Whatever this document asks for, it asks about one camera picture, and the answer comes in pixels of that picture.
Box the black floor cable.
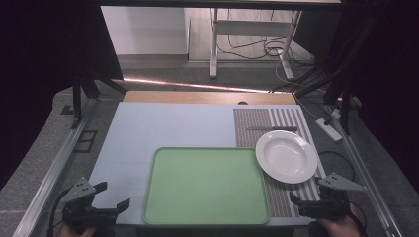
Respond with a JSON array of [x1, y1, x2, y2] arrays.
[[215, 9, 314, 67]]

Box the green plastic tray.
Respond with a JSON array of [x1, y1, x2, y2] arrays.
[[141, 146, 271, 226]]

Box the striped grey placemat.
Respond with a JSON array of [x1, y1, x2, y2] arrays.
[[232, 108, 327, 218]]

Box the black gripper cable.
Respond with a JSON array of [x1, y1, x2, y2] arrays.
[[47, 187, 73, 237], [317, 150, 357, 183]]

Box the aluminium rail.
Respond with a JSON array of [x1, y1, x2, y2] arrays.
[[12, 98, 99, 237], [329, 105, 405, 237]]

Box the wooden table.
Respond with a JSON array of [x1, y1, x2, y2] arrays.
[[122, 90, 297, 106]]

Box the knife with brown handle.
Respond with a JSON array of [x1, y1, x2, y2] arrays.
[[246, 125, 298, 132]]

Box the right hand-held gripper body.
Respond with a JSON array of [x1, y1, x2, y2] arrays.
[[299, 172, 369, 220]]

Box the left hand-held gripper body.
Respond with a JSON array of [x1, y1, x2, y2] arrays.
[[60, 177, 120, 235]]

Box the person's right hand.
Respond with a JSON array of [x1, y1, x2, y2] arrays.
[[316, 204, 366, 237]]

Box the light blue table mat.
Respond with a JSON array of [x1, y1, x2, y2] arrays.
[[88, 102, 328, 227]]

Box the white desk frame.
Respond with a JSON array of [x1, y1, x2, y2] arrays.
[[209, 8, 302, 80]]

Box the black curtain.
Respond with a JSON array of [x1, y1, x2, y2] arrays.
[[293, 0, 419, 194], [0, 0, 124, 191]]

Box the white cabinet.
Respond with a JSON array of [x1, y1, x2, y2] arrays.
[[100, 6, 192, 56]]

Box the black metal stand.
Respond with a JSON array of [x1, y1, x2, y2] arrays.
[[270, 13, 374, 136], [70, 70, 128, 130]]

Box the white power strip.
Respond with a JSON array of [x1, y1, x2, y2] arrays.
[[315, 118, 344, 143]]

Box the person's left hand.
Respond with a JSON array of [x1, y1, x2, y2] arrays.
[[57, 224, 97, 237]]

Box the white round plate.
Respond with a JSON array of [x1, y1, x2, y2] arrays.
[[255, 129, 319, 185]]

